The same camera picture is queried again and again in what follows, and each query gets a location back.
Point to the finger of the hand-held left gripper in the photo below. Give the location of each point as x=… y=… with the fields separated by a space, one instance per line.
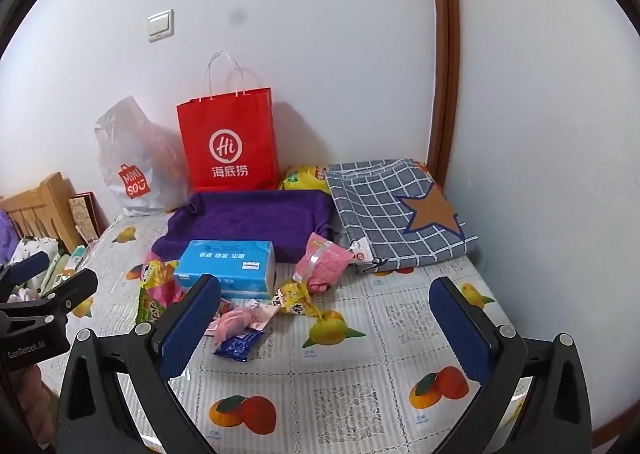
x=30 y=266
x=70 y=294

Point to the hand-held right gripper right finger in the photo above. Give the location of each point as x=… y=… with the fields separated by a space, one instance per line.
x=462 y=334

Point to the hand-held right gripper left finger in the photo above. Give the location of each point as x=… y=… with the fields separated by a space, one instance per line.
x=190 y=329

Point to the small red candy packet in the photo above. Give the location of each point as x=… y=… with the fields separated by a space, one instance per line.
x=225 y=305

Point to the pink round cake packet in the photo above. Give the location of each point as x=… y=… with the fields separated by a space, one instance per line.
x=234 y=323

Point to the yellow and pink snack bag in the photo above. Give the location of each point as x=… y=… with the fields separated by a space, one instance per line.
x=160 y=294

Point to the dark blue snack packet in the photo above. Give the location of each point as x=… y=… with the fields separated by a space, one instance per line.
x=237 y=346

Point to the yellow triangular snack packet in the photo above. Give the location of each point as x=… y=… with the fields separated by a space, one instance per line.
x=295 y=299

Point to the pink snack packet clear strip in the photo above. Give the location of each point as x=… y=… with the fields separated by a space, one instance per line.
x=322 y=266

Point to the person's left hand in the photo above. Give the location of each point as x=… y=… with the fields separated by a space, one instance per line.
x=30 y=391

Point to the white printed plush toy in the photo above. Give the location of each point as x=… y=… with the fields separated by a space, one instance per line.
x=35 y=246

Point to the teal and white small box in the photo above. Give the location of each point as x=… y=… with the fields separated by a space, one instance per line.
x=77 y=255

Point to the purple plush toy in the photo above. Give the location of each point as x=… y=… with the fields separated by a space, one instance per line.
x=6 y=234

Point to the wooden bed headboard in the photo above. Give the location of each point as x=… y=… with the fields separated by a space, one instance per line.
x=40 y=206

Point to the patterned gift box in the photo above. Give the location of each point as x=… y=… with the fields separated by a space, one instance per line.
x=82 y=216

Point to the blue tissue pack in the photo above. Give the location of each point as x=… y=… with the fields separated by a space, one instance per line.
x=225 y=261

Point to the purple towel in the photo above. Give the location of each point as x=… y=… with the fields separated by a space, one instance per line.
x=250 y=214

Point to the grey checked cloth with star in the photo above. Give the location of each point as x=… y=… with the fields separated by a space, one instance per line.
x=380 y=204

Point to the white plastic shopping bag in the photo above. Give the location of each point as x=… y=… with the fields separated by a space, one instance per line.
x=130 y=149

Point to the large yellow snack bag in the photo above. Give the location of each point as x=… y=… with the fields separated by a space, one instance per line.
x=305 y=177

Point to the red paper bag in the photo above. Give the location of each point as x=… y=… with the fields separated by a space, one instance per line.
x=225 y=134

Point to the white light switch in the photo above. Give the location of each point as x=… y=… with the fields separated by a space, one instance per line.
x=161 y=25

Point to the brown wooden door frame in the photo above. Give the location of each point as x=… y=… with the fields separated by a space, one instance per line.
x=447 y=59

